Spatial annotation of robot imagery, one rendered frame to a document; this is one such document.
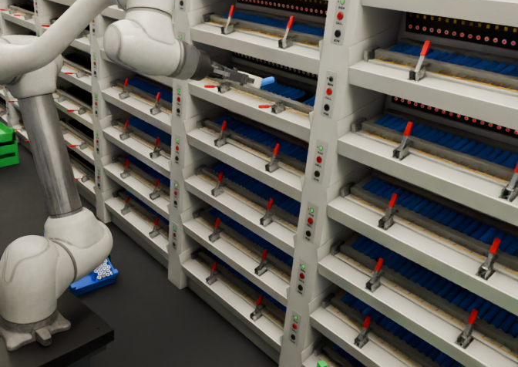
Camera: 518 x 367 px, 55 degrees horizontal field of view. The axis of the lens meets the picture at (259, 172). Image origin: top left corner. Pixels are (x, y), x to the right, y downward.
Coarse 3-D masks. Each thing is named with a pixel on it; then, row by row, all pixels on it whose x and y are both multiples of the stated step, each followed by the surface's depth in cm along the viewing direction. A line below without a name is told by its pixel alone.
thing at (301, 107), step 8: (216, 80) 175; (224, 80) 171; (240, 88) 166; (248, 88) 162; (256, 88) 162; (264, 96) 158; (272, 96) 155; (280, 96) 154; (272, 104) 154; (288, 104) 150; (296, 104) 148; (304, 104) 147; (304, 112) 146
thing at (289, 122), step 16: (224, 64) 188; (256, 64) 176; (192, 80) 180; (304, 80) 161; (208, 96) 173; (224, 96) 165; (240, 96) 163; (240, 112) 162; (256, 112) 155; (288, 112) 150; (288, 128) 146; (304, 128) 141
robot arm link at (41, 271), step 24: (24, 240) 141; (48, 240) 144; (0, 264) 138; (24, 264) 135; (48, 264) 139; (72, 264) 149; (0, 288) 138; (24, 288) 136; (48, 288) 140; (0, 312) 142; (24, 312) 139; (48, 312) 144
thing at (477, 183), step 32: (352, 128) 134; (384, 128) 130; (416, 128) 129; (448, 128) 126; (480, 128) 121; (384, 160) 123; (416, 160) 120; (448, 160) 118; (480, 160) 112; (512, 160) 112; (448, 192) 112; (480, 192) 107; (512, 192) 102
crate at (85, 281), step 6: (42, 234) 210; (108, 258) 214; (108, 264) 214; (114, 270) 208; (90, 276) 211; (114, 276) 209; (78, 282) 207; (84, 282) 208; (90, 282) 209; (96, 282) 204; (102, 282) 207; (108, 282) 210; (72, 288) 196; (78, 288) 199; (84, 288) 202; (90, 288) 205; (78, 294) 202
